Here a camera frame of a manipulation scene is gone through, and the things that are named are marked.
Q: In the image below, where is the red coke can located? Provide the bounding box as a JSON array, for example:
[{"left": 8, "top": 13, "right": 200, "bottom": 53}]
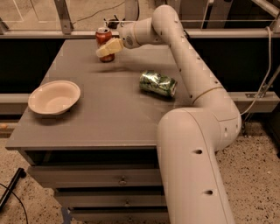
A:
[{"left": 95, "top": 27, "right": 115, "bottom": 62}]

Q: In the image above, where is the middle grey drawer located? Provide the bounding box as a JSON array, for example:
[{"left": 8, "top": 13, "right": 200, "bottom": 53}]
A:
[{"left": 54, "top": 192, "right": 166, "bottom": 207}]

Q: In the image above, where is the grey drawer cabinet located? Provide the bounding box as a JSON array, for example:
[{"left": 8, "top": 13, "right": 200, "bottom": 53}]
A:
[{"left": 6, "top": 40, "right": 188, "bottom": 212}]

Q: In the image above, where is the black rod on floor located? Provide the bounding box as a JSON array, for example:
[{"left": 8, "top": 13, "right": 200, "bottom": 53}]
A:
[{"left": 0, "top": 168, "right": 26, "bottom": 211}]

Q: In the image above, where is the black floor cable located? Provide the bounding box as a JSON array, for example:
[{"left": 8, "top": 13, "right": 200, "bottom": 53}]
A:
[{"left": 0, "top": 182, "right": 30, "bottom": 224}]

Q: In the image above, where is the bottom grey drawer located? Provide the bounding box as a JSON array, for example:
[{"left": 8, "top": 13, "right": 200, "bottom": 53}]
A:
[{"left": 70, "top": 208, "right": 169, "bottom": 222}]

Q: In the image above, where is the grey drawer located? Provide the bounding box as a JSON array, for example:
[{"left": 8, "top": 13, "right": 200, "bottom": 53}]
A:
[
  {"left": 70, "top": 208, "right": 169, "bottom": 222},
  {"left": 28, "top": 166, "right": 162, "bottom": 188},
  {"left": 54, "top": 192, "right": 166, "bottom": 207}
]

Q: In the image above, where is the green crushed soda can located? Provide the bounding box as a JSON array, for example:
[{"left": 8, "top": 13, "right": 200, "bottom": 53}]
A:
[{"left": 139, "top": 71, "right": 177, "bottom": 97}]

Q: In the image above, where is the white paper bowl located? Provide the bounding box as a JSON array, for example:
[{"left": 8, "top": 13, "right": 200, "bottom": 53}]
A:
[{"left": 28, "top": 80, "right": 81, "bottom": 115}]

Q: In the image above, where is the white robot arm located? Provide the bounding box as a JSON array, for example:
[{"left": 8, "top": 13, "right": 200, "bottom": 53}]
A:
[{"left": 96, "top": 5, "right": 242, "bottom": 224}]

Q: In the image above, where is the white cable at right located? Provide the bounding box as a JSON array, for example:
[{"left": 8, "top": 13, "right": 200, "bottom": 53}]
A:
[{"left": 241, "top": 25, "right": 273, "bottom": 116}]

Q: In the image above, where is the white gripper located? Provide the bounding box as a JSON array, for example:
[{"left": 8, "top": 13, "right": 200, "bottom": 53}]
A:
[{"left": 96, "top": 22, "right": 140, "bottom": 58}]

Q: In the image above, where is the metal railing frame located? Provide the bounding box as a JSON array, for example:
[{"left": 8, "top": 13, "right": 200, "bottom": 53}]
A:
[{"left": 0, "top": 0, "right": 280, "bottom": 39}]

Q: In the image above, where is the top grey drawer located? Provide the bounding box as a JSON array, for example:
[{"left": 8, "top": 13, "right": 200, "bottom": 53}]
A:
[{"left": 28, "top": 166, "right": 162, "bottom": 188}]

